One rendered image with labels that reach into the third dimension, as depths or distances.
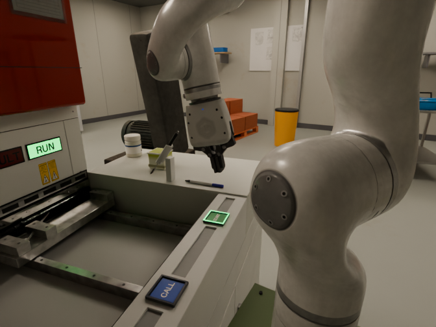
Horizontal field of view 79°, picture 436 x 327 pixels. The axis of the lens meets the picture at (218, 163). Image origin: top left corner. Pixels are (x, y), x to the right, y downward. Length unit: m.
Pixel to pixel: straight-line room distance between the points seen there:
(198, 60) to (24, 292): 0.69
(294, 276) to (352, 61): 0.26
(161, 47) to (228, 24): 7.16
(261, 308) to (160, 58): 0.57
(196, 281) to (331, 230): 0.32
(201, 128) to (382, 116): 0.38
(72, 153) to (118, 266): 0.45
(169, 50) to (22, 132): 0.57
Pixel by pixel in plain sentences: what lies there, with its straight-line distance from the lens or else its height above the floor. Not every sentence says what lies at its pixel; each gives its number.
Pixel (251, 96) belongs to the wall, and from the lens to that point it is 7.31.
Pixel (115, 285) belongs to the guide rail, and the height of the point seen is 0.85.
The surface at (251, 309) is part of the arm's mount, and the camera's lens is 0.68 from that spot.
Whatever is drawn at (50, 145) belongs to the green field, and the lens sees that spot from 1.01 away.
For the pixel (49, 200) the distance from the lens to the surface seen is 1.03.
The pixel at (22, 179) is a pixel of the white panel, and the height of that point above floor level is 1.03.
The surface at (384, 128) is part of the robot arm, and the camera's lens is 0.38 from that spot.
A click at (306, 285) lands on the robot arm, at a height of 1.07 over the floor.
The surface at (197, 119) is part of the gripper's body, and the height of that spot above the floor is 1.23.
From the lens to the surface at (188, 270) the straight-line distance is 0.57.
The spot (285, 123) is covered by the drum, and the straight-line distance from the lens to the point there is 4.92.
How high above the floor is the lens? 1.33
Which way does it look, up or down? 19 degrees down
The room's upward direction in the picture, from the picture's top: straight up
